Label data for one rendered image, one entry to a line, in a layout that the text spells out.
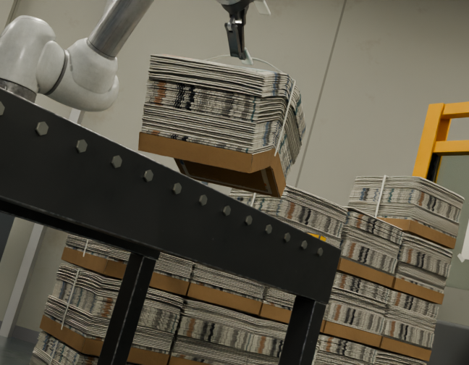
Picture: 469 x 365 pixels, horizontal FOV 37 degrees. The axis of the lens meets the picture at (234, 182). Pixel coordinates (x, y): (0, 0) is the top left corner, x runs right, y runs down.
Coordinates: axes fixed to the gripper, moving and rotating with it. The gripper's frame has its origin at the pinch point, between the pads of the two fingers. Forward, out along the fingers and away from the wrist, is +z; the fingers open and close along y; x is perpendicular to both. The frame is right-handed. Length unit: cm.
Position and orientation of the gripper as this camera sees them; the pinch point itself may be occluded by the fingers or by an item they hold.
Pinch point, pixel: (255, 35)
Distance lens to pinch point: 181.0
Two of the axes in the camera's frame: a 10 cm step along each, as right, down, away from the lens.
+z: 3.0, 3.2, 9.0
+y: -3.2, 9.2, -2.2
